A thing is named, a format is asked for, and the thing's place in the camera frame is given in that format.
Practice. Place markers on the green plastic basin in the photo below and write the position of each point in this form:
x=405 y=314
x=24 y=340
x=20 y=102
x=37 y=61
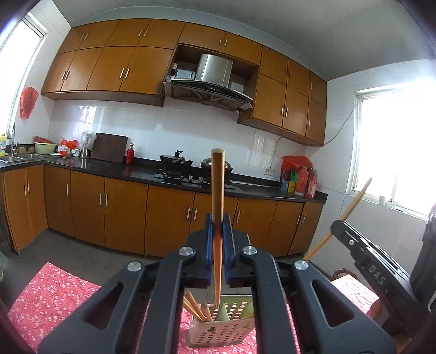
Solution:
x=45 y=148

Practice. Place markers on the large bright window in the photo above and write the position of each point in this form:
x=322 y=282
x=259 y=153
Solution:
x=391 y=146

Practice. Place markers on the yellow detergent bottle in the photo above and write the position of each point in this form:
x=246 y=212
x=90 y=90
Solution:
x=2 y=145

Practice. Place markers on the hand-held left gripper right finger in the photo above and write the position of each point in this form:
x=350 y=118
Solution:
x=227 y=253

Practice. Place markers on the hanging red plastic bag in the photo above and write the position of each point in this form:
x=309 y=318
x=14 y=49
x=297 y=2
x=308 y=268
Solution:
x=27 y=102

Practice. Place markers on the red wooden chair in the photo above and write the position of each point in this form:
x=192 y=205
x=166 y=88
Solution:
x=340 y=274

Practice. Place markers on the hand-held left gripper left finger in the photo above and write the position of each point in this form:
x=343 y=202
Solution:
x=208 y=253

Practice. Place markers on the white cup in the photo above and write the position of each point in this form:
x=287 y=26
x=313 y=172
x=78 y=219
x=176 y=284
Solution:
x=383 y=200

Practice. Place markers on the wooden base cabinets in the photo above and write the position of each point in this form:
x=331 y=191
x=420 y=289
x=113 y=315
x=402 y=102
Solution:
x=122 y=211

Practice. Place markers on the window beside sink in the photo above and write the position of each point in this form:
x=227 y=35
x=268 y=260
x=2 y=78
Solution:
x=17 y=68

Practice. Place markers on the white wall socket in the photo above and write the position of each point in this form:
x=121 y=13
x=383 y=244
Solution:
x=269 y=171

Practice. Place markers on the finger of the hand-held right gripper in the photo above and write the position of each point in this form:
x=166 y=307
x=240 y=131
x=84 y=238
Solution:
x=368 y=253

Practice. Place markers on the red plastic basin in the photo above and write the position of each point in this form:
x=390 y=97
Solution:
x=42 y=139

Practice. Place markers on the red and white plastic bag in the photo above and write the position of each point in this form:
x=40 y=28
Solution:
x=67 y=148

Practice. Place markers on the small red bottle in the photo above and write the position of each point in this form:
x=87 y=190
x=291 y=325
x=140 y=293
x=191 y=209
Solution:
x=130 y=156

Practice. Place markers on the clear plastic bag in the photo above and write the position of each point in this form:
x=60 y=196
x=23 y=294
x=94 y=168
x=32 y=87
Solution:
x=88 y=139

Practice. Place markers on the red plastic bag on bottles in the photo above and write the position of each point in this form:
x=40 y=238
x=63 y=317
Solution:
x=294 y=161

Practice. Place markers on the wooden wall cabinets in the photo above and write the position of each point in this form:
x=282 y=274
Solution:
x=102 y=68

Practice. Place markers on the dark wooden cutting board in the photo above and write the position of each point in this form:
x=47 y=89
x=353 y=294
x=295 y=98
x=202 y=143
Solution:
x=109 y=147

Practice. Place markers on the black gas stove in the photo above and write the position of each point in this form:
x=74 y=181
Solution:
x=177 y=180

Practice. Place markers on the perforated grey chopstick holder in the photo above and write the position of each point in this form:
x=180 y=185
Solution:
x=218 y=333

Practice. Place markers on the large red bottle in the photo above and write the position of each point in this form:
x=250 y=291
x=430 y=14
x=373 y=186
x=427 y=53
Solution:
x=301 y=182

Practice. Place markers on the steel wok with lid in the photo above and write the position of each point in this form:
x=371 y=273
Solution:
x=229 y=166

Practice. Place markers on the wooden chopstick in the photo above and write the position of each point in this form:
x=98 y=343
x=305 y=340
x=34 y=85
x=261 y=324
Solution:
x=191 y=309
x=206 y=311
x=217 y=187
x=354 y=204
x=197 y=305

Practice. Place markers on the black kitchen countertop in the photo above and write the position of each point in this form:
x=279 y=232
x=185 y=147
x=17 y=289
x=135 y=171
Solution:
x=136 y=172

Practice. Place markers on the steel faucet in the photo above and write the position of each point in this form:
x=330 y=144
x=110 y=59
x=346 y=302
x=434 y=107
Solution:
x=14 y=136

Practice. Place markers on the red floral tablecloth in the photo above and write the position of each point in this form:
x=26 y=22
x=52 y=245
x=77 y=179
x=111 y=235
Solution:
x=51 y=299

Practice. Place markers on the slim red bottle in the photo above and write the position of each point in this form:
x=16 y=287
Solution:
x=311 y=185

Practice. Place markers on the black wok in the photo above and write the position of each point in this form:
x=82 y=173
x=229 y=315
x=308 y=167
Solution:
x=175 y=162

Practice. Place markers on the steel range hood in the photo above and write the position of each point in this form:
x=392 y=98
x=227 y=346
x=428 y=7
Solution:
x=213 y=71

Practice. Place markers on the steel sink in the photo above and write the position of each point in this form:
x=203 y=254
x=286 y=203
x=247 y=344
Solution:
x=20 y=158

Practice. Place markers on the green and yellow boxes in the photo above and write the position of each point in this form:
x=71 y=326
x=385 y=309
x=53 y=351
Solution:
x=289 y=183

